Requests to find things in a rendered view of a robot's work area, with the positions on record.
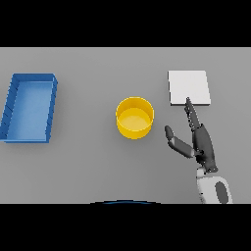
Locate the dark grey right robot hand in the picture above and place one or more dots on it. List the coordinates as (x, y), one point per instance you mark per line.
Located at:
(203, 143)

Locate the yellow bowl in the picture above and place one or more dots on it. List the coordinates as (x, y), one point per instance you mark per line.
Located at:
(134, 121)

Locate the blue tray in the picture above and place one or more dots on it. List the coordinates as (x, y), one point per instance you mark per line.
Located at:
(29, 109)

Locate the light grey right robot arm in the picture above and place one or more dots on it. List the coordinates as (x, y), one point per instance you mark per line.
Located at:
(209, 191)

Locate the pale square measuring scale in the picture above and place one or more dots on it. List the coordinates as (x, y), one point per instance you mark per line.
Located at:
(189, 87)

